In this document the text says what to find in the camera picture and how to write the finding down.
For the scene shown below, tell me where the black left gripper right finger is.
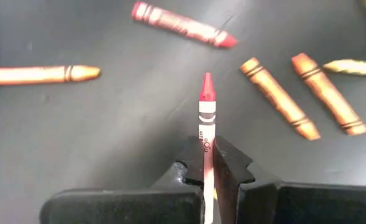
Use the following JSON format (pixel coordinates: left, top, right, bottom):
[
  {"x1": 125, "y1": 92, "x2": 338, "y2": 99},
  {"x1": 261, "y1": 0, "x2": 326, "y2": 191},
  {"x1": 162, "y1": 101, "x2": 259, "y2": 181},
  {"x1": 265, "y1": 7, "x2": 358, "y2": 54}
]
[{"x1": 213, "y1": 135, "x2": 366, "y2": 224}]

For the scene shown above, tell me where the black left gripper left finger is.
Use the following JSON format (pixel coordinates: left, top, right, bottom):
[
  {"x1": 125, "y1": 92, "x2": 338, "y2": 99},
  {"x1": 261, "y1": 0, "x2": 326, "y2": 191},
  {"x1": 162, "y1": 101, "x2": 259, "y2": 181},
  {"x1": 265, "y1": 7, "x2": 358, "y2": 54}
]
[{"x1": 39, "y1": 135, "x2": 206, "y2": 224}]

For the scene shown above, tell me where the red crayon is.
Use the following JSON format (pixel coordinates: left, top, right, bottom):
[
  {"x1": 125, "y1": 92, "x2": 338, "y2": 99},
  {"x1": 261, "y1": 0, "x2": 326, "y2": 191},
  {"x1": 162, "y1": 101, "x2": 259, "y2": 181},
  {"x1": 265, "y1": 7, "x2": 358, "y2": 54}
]
[
  {"x1": 198, "y1": 72, "x2": 217, "y2": 224},
  {"x1": 130, "y1": 1, "x2": 239, "y2": 49}
]

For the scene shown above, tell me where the orange crayon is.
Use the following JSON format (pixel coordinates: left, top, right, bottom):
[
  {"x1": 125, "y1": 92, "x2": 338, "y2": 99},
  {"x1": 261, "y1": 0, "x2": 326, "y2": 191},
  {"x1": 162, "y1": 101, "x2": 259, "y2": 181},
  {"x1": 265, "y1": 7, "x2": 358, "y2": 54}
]
[
  {"x1": 0, "y1": 64, "x2": 102, "y2": 87},
  {"x1": 240, "y1": 56, "x2": 322, "y2": 141},
  {"x1": 291, "y1": 52, "x2": 366, "y2": 136}
]

